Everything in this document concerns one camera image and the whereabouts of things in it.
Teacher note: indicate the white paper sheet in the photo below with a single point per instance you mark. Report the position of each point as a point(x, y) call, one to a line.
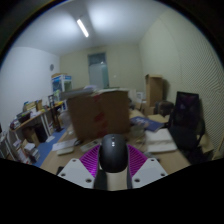
point(63, 144)

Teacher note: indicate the black metal stand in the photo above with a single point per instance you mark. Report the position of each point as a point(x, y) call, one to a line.
point(57, 128)

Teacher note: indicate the blue and white box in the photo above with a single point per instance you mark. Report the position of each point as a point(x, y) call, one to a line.
point(61, 83)

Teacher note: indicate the cluttered shelf unit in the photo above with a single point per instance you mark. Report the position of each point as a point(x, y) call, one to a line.
point(30, 120)

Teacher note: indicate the large brown cardboard box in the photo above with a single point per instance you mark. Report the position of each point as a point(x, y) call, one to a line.
point(96, 116)

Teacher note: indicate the black computer mouse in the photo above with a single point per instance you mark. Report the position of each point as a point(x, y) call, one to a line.
point(113, 155)

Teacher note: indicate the grey door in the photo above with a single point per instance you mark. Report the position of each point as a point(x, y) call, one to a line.
point(98, 73)

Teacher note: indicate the tall open cardboard box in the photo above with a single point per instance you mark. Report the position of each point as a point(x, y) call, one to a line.
point(154, 90)

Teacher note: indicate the blue book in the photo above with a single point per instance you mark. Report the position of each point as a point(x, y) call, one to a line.
point(148, 124)

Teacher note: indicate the round wall clock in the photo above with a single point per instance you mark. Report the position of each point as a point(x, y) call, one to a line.
point(51, 67)

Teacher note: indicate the long white remote control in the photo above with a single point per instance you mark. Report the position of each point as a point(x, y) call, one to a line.
point(65, 151)

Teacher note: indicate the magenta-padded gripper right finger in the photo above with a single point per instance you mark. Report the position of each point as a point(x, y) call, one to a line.
point(150, 171)

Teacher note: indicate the black office chair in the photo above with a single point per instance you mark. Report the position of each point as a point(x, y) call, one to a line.
point(185, 133)

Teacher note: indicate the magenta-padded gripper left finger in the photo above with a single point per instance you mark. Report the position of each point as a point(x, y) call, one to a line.
point(75, 171)

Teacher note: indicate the thick white book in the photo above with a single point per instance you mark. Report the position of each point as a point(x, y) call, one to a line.
point(160, 140)

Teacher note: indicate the ceiling tube light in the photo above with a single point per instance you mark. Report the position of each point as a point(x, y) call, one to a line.
point(82, 28)

